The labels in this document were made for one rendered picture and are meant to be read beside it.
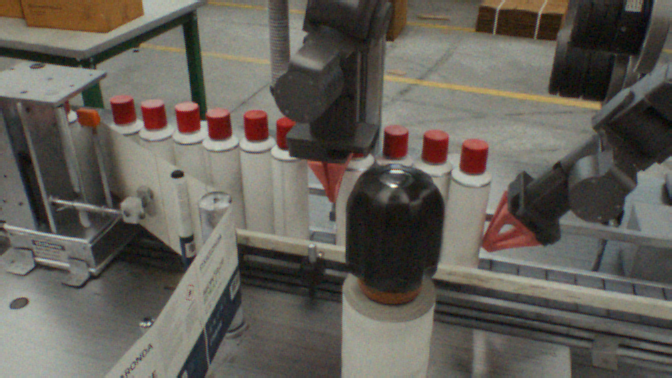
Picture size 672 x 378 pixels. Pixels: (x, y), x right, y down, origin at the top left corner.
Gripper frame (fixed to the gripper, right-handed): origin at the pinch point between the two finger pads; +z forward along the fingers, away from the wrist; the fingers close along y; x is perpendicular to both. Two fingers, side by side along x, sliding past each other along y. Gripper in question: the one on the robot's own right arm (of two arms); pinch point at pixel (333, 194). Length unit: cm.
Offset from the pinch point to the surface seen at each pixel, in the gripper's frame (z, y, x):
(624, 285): 13.8, 39.0, 9.5
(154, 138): -2.8, -27.5, 3.4
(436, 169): -2.9, 12.3, 5.0
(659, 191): 19, 51, 48
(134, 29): 24, -114, 129
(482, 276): 10.3, 19.9, 1.7
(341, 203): 3.2, 0.2, 3.2
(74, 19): 19, -132, 121
